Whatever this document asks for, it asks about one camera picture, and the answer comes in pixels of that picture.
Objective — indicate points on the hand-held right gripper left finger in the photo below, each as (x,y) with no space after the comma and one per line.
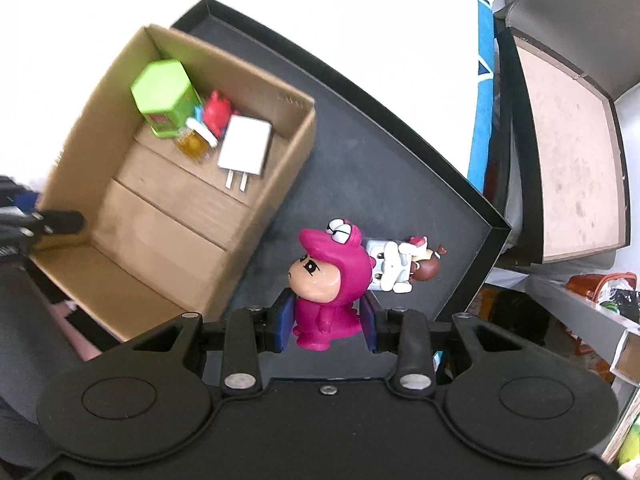
(281,325)

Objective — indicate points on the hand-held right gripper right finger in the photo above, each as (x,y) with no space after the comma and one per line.
(371,327)

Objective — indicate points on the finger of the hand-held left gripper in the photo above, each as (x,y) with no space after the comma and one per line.
(22,199)
(57,221)

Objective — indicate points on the pink hooded figurine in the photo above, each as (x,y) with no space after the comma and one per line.
(327,285)

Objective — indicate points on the white and brown figurine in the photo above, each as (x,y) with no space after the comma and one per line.
(395,265)

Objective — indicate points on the brown cardboard box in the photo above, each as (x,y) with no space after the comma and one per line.
(165,240)

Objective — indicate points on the black shallow tray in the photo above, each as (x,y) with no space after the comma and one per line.
(400,170)

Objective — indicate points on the green hexagonal box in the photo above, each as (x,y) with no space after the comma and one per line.
(160,95)

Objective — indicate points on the white charger plug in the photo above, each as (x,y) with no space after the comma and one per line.
(245,147)

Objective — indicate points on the person's grey trousers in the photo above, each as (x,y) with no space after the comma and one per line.
(35,340)

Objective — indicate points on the small yellow bottle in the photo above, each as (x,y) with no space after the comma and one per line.
(195,145)

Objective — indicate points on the red toy figure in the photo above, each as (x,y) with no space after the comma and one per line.
(218,112)

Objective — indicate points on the orange bag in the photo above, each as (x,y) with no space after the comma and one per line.
(597,287)

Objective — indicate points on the blue mat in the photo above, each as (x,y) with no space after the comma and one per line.
(482,85)

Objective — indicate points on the grey flat panel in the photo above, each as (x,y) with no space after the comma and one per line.
(575,10)

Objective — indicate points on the black frame with brown board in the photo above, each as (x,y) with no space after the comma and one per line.
(570,160)

